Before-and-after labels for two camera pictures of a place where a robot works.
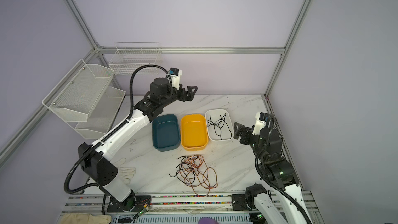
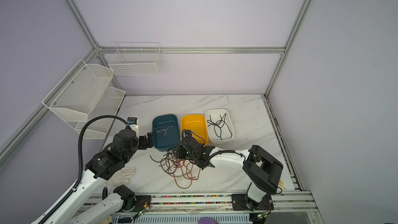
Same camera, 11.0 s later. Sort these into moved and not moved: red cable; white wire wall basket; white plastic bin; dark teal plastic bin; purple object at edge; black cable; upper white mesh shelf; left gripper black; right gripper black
Moved: right gripper black; left gripper black; red cable
Not moved: white plastic bin; dark teal plastic bin; black cable; upper white mesh shelf; white wire wall basket; purple object at edge
